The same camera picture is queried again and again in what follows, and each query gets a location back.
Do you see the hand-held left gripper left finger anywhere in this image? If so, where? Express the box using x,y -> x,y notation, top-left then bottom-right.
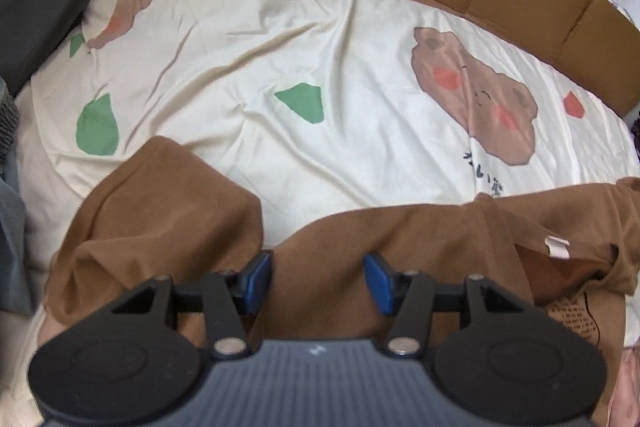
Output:
107,253 -> 273,358

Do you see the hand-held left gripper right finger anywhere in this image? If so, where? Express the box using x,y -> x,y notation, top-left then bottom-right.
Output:
363,253 -> 538,357

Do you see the brown printed t-shirt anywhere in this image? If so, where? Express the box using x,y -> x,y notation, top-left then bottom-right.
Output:
37,136 -> 640,358

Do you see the cream bear print bed sheet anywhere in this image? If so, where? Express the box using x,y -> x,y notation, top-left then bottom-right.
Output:
15,0 -> 640,427

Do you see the blue-grey garment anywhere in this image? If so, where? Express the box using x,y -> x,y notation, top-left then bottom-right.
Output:
0,177 -> 41,315

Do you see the grey ribbed knit garment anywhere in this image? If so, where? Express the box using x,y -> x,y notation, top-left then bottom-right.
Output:
0,77 -> 21,164

